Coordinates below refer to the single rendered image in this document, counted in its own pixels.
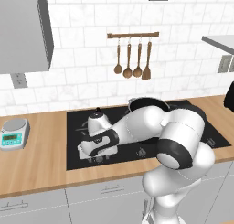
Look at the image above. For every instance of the grey wall cupboard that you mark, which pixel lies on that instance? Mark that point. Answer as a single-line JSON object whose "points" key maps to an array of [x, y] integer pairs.
{"points": [[21, 29]]}

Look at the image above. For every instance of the wooden utensil rail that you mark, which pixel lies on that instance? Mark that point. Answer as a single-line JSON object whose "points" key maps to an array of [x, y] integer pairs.
{"points": [[132, 35]]}

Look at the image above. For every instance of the black hob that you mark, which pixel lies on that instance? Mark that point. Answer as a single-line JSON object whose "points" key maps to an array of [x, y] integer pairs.
{"points": [[76, 148]]}

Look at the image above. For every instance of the grey wall shelf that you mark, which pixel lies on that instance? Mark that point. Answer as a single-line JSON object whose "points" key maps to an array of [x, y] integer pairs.
{"points": [[221, 41]]}

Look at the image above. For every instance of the grey drawer front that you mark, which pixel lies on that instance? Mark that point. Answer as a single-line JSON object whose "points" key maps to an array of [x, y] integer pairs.
{"points": [[91, 203], [33, 211]]}

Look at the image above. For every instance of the grey double wall socket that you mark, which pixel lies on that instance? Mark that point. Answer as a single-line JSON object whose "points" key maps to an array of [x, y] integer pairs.
{"points": [[226, 64]]}

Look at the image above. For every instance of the black appliance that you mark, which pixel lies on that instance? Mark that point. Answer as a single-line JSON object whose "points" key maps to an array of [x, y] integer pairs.
{"points": [[230, 96]]}

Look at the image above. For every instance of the black pan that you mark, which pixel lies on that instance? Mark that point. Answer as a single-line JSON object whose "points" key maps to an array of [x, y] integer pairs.
{"points": [[149, 102]]}

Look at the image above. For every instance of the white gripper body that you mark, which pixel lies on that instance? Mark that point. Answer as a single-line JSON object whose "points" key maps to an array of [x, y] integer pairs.
{"points": [[100, 153]]}

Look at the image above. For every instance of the small wooden spoon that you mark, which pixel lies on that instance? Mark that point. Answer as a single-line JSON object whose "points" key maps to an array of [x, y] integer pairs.
{"points": [[118, 68]]}

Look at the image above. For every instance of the grey cupboard run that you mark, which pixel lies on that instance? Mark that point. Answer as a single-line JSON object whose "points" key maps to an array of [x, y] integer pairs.
{"points": [[219, 194]]}

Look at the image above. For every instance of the grey kitchen scale teal display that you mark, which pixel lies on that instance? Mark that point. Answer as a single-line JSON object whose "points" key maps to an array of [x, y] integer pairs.
{"points": [[13, 133]]}

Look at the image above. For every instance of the black hob knob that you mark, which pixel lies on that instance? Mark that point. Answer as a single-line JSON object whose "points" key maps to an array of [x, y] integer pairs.
{"points": [[210, 141], [141, 152], [99, 159]]}

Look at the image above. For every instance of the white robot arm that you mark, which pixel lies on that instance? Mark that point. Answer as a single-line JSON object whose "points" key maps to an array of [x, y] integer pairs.
{"points": [[179, 136]]}

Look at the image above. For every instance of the wooden spatula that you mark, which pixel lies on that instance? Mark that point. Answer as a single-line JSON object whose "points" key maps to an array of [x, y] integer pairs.
{"points": [[146, 72]]}

